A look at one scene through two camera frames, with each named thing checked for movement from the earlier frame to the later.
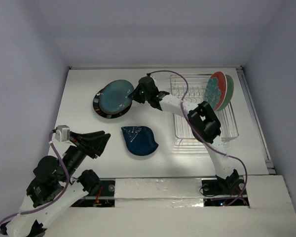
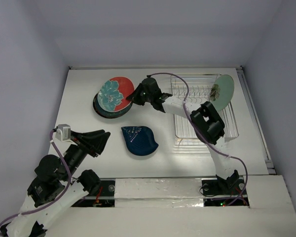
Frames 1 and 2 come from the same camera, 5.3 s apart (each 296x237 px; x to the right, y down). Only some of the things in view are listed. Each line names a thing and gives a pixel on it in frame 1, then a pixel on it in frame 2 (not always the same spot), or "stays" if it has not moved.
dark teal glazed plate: x=113 y=97 -> x=107 y=113
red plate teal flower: x=216 y=90 -> x=112 y=96
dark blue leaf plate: x=140 y=140 stays
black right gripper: x=140 y=94 stays
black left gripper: x=97 y=141 stays
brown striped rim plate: x=96 y=107 stays
